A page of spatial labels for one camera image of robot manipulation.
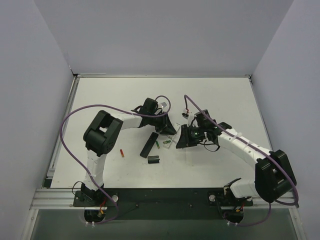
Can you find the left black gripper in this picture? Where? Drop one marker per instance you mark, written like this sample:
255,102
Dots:
164,124

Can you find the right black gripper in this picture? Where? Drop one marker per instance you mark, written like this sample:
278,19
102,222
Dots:
184,136

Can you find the white remote control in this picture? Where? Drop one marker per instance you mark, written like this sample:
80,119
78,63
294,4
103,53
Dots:
172,138

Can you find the black battery cover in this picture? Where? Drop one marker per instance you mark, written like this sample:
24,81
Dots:
155,159

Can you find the black remote control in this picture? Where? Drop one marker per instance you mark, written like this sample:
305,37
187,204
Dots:
149,145

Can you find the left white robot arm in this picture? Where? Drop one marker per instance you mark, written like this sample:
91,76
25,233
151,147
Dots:
102,134

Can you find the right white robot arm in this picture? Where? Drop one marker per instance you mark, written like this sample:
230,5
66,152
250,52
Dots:
273,174

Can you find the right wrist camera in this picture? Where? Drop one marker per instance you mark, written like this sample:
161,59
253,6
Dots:
188,115

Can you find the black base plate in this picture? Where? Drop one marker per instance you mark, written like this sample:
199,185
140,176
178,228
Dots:
160,203

